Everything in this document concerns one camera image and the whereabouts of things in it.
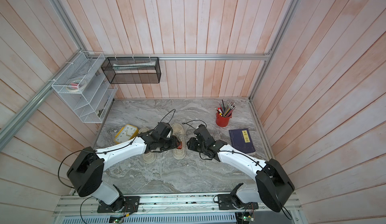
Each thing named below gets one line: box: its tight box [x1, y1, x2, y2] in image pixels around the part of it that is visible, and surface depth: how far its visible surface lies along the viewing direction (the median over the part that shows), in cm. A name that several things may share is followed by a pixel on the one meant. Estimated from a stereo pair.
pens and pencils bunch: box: [214, 99, 237, 118], surface depth 99 cm
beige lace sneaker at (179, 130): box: [171, 123, 187, 160], surface depth 88 cm
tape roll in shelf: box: [65, 79, 87, 93], surface depth 75 cm
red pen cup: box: [215, 112, 232, 128], surface depth 105 cm
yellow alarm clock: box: [113, 124, 139, 145], surface depth 99 cm
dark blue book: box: [228, 128, 256, 154], surface depth 98 cm
